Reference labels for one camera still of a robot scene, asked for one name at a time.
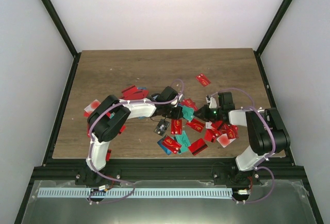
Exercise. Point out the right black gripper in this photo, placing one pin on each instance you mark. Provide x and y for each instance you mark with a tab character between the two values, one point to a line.
204	114

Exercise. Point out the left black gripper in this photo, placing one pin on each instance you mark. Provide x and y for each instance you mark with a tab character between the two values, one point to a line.
178	114

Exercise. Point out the teal vip card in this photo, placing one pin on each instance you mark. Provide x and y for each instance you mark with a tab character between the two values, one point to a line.
188	113
183	141

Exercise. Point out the lone red card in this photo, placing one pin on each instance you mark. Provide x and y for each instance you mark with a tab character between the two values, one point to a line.
203	80

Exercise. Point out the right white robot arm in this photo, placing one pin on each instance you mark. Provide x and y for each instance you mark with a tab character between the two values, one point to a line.
266	130

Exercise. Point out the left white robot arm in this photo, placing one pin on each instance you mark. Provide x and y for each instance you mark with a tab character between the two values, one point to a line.
107	120

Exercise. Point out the red VIP card right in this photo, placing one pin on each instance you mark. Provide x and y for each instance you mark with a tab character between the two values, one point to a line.
196	125

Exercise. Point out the red vip card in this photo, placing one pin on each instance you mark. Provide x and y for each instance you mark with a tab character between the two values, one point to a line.
196	125
189	103
171	144

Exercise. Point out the red VIP card centre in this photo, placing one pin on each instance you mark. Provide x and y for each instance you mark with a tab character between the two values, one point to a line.
189	103

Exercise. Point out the red chip card upright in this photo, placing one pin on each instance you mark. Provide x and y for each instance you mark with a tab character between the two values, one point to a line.
176	126

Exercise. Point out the teal VIP card front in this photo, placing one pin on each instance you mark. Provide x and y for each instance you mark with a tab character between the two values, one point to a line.
183	141

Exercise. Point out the red card black stripe right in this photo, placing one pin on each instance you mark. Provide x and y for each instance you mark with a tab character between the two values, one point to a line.
197	146

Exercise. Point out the black VIP card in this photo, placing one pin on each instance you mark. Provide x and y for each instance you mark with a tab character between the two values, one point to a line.
161	127

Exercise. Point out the white red circle card right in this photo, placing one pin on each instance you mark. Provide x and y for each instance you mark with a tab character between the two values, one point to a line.
224	141

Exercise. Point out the white red circle card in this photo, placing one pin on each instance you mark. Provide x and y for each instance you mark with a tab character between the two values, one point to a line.
92	106
224	141

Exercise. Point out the red cards top left pile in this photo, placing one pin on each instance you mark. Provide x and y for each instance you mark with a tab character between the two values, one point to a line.
134	93

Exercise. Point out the red VIP card front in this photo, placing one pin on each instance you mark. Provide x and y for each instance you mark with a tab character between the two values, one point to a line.
171	144

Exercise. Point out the white red circle card left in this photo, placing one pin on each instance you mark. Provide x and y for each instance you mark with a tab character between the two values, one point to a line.
92	106

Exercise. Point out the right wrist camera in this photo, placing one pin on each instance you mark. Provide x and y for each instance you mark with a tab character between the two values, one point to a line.
211	101

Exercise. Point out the black aluminium frame rail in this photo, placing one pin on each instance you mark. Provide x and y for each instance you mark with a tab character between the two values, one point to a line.
218	171

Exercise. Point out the light blue slotted cable duct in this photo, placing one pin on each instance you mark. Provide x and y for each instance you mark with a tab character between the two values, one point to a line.
147	193

